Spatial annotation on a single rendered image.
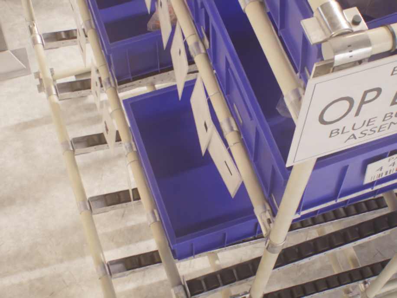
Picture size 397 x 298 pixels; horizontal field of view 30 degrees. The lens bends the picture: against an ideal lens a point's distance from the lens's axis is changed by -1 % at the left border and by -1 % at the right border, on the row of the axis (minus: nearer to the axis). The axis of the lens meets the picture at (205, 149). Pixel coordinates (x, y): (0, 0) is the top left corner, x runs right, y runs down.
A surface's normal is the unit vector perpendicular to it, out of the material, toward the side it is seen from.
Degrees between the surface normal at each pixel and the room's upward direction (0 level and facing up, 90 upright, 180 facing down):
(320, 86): 90
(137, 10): 3
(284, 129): 4
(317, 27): 0
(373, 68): 90
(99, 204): 11
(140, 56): 90
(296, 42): 98
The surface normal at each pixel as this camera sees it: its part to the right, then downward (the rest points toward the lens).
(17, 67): 0.29, 0.85
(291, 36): -0.94, 0.32
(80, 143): 0.22, -0.51
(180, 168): 0.00, -0.45
